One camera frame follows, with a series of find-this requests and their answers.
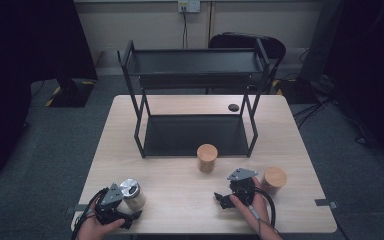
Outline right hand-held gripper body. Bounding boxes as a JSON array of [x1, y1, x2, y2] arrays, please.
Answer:
[[227, 167, 259, 206]]

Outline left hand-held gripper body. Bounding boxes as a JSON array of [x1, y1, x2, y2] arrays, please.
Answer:
[[94, 182, 135, 226]]

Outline glass jar with silver lid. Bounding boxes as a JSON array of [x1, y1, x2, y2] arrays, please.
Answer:
[[119, 178, 147, 212]]

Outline brown cup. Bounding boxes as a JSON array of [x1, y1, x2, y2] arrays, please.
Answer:
[[260, 166, 288, 195]]

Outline black metal two-tier rack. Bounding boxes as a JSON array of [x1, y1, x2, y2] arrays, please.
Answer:
[[117, 37, 272, 159]]

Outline person's right hand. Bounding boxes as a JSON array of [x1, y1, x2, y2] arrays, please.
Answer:
[[229, 178, 272, 234]]

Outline person's left hand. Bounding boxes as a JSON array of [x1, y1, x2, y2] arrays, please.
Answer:
[[76, 208, 126, 240]]

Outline grey tape piece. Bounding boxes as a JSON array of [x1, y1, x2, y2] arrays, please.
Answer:
[[314, 198, 340, 210]]

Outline black stand base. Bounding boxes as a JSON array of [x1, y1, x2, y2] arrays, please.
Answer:
[[272, 77, 318, 105], [45, 78, 96, 108]]

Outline black chair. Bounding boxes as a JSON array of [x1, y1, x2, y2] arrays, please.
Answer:
[[208, 31, 287, 96]]

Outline dark curtain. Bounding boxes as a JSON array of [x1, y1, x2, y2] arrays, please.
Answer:
[[299, 0, 384, 175], [0, 0, 98, 184]]

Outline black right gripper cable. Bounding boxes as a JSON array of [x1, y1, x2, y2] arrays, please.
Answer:
[[248, 187, 278, 236]]

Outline black floor cables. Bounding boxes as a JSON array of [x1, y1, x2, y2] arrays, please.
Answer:
[[291, 95, 335, 130]]

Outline black power cable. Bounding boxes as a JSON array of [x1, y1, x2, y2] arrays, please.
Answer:
[[181, 6, 190, 50]]

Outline white wall outlet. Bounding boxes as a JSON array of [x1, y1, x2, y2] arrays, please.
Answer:
[[177, 0, 202, 14]]

